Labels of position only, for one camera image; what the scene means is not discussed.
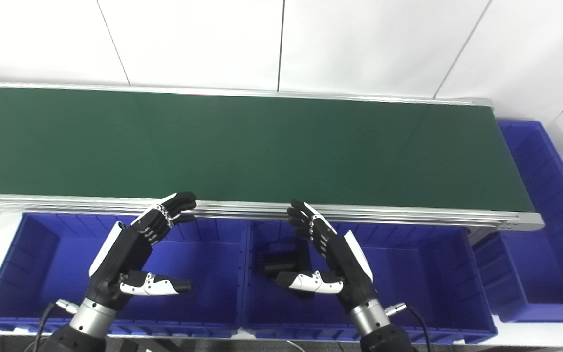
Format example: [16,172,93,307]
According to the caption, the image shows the blue plastic bin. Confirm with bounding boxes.
[472,120,563,323]
[0,213,250,339]
[242,220,498,344]

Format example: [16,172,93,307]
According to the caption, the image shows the aluminium conveyor leg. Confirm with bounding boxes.
[467,227,498,245]

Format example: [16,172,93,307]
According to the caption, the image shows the black cylinder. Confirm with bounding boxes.
[255,240,314,300]

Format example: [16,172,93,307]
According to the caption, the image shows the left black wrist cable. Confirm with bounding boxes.
[22,299,79,352]

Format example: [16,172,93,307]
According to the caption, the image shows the green conveyor belt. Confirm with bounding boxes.
[0,81,545,233]
[0,87,536,213]

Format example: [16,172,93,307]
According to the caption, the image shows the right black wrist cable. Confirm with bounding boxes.
[385,302,433,352]

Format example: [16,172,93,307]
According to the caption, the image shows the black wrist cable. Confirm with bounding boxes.
[22,299,79,352]
[385,302,433,352]

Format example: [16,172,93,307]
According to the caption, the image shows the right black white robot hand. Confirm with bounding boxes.
[276,200,379,313]

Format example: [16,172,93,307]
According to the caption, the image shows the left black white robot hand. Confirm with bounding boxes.
[86,192,198,311]

